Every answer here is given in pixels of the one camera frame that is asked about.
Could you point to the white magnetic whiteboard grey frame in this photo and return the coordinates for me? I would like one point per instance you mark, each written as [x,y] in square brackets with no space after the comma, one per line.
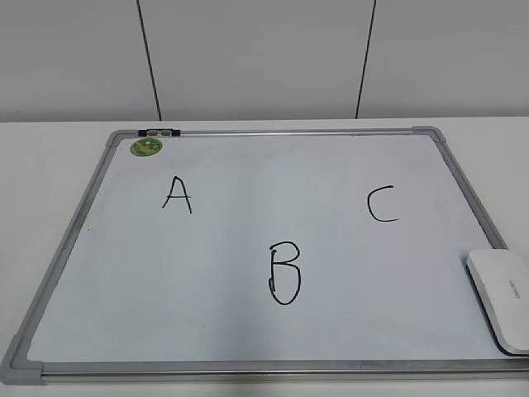
[267,255]

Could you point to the round green magnet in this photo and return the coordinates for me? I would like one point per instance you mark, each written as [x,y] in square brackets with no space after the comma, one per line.
[145,147]

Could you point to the white whiteboard eraser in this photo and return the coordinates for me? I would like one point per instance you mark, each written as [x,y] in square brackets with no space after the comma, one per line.
[501,279]

